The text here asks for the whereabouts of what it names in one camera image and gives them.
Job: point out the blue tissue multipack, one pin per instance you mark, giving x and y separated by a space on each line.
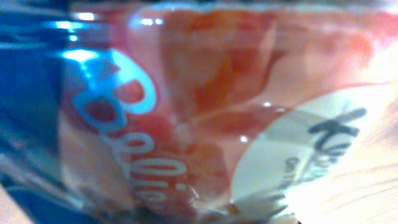
186 111

